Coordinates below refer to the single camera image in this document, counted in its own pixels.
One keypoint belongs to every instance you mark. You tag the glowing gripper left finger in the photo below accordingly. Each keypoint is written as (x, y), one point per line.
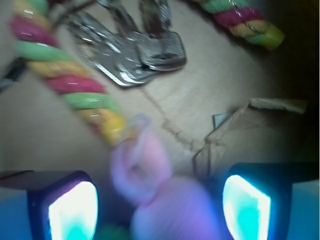
(62, 205)

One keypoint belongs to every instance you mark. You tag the pink plush bunny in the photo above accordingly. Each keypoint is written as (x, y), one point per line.
(166, 206)

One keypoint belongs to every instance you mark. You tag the brown paper bag bin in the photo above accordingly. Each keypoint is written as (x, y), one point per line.
(232, 102)

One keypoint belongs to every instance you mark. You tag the green plush toy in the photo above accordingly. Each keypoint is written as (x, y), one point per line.
(113, 232)

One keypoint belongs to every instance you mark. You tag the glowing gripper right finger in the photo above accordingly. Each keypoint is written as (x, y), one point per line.
(256, 201)

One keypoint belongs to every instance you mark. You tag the multicolour twisted rope toy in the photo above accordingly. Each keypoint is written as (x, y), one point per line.
(38, 49)

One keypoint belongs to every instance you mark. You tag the silver key bunch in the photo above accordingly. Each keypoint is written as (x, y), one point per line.
(129, 57)

